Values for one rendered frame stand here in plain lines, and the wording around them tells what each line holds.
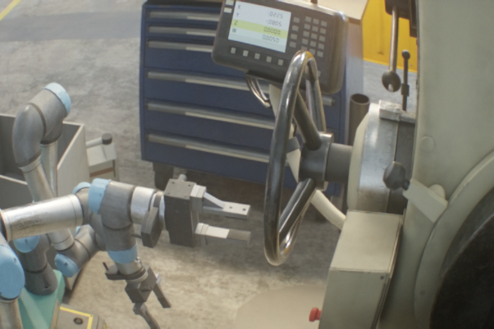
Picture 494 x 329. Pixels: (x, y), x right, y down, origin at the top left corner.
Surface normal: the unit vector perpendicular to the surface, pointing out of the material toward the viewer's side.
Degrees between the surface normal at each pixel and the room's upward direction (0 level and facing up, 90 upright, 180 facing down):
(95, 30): 0
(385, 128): 18
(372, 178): 64
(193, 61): 90
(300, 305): 0
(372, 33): 90
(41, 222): 70
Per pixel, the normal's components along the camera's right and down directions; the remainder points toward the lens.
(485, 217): -0.75, -0.63
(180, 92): -0.29, 0.54
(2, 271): 0.64, 0.33
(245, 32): -0.45, 0.19
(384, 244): 0.00, -0.82
